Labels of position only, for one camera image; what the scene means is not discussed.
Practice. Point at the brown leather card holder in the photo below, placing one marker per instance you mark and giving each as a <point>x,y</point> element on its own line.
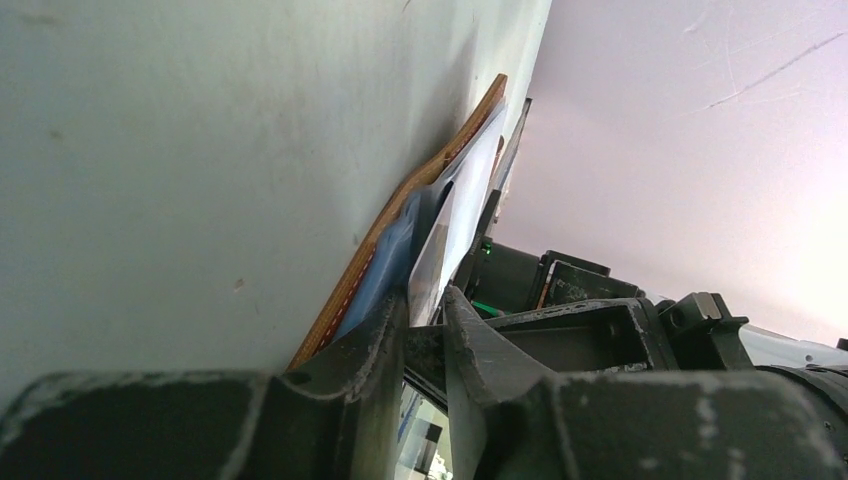
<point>327,323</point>

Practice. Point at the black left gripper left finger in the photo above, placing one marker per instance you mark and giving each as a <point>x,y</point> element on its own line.
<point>334,417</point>

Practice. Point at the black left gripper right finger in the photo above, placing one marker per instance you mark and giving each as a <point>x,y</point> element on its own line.
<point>512,417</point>

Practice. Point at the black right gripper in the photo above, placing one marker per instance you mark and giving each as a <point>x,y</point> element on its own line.
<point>570,314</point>

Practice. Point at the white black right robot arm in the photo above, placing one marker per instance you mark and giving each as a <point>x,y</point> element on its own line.
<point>795,351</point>

